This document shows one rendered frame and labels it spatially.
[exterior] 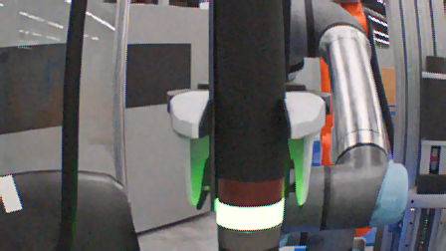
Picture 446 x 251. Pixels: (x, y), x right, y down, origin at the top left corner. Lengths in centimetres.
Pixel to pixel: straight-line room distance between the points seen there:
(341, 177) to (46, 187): 31
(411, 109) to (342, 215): 64
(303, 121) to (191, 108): 5
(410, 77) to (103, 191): 87
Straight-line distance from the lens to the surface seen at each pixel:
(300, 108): 24
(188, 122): 23
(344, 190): 51
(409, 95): 113
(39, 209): 36
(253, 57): 23
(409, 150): 114
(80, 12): 23
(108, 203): 38
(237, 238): 25
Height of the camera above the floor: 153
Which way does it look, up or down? 7 degrees down
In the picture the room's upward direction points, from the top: straight up
